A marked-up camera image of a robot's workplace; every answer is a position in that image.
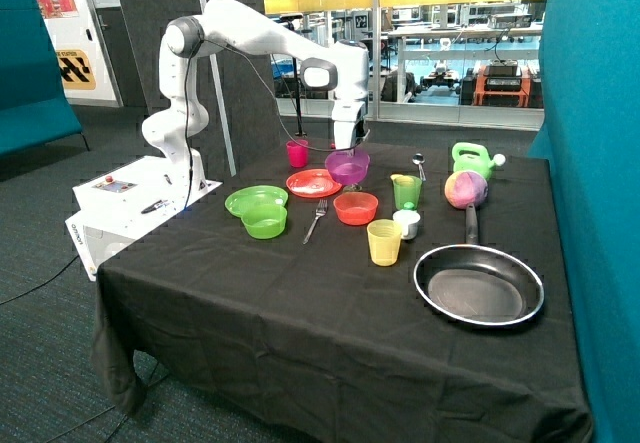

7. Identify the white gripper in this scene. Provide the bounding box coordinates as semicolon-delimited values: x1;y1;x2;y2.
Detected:
331;100;367;158

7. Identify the purple plastic bowl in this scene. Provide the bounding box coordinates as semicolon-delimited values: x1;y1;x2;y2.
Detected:
325;149;370;186

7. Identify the green plastic bowl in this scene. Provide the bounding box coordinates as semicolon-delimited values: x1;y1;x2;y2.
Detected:
241;204;288;240

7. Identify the green toy bell pepper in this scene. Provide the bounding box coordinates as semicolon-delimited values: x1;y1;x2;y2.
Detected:
342;184;362;193

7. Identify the orange-red plastic plate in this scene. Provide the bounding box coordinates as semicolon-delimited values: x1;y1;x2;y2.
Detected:
286;169;343;199

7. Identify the pink plastic cup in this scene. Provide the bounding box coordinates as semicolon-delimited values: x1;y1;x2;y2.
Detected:
286;139;309;168

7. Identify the orange-red plastic bowl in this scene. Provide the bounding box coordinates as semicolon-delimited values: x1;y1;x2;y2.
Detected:
333;192;379;226

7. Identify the silver metal fork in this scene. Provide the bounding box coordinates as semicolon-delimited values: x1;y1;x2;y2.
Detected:
303;198;328;244

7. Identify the green transparent plastic cup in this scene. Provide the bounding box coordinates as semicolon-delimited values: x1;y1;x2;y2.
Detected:
393;175;422;210

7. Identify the silver metal spoon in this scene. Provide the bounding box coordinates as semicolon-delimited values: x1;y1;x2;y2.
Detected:
412;153;427;182

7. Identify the small white jar green lid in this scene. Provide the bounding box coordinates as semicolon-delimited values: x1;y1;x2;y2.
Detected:
393;202;421;240

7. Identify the yellow plastic cup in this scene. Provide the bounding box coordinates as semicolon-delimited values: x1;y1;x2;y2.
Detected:
367;219;402;267

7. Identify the white lab workbench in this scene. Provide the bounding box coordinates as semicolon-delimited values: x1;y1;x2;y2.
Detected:
388;24;543;67

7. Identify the multicolour plush ball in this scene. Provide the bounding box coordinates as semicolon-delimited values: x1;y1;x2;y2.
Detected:
444;170;489;209

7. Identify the green plastic plate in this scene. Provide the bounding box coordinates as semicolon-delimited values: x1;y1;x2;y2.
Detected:
225;185;289;217

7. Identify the green toy watering can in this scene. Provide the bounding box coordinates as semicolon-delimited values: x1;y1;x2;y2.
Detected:
451;142;506;180

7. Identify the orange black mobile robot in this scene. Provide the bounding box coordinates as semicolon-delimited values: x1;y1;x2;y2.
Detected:
471;60;543;109

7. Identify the black frying pan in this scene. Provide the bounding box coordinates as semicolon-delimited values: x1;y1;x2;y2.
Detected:
413;204;545;328

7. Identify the white robot control box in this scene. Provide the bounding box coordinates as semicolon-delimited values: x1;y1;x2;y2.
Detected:
66;156;221;281

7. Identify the yellow black warning sign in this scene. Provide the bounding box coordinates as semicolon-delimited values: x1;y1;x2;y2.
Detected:
56;49;96;91

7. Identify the teal sofa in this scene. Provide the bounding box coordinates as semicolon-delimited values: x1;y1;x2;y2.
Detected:
0;0;83;156

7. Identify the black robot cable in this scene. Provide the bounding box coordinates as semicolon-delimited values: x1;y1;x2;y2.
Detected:
182;37;351;214

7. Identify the teal partition wall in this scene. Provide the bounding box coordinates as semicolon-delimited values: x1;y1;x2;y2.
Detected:
529;0;639;442

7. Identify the black floor cable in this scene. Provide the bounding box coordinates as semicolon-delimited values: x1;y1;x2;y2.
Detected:
0;254;81;307

